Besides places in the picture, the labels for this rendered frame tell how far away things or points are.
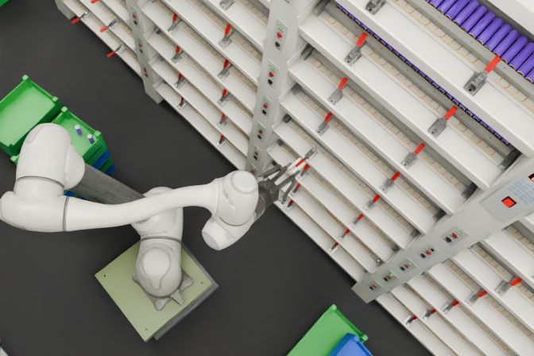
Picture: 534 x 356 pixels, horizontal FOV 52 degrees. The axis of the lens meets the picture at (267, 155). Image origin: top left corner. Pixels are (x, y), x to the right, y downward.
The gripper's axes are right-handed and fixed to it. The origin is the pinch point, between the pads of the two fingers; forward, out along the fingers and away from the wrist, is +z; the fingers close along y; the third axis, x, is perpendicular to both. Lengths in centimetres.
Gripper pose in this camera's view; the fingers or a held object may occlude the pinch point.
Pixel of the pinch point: (295, 167)
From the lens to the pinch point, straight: 184.4
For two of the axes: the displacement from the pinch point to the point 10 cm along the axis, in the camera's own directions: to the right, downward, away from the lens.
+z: 6.4, -5.2, 5.6
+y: 7.2, 6.6, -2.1
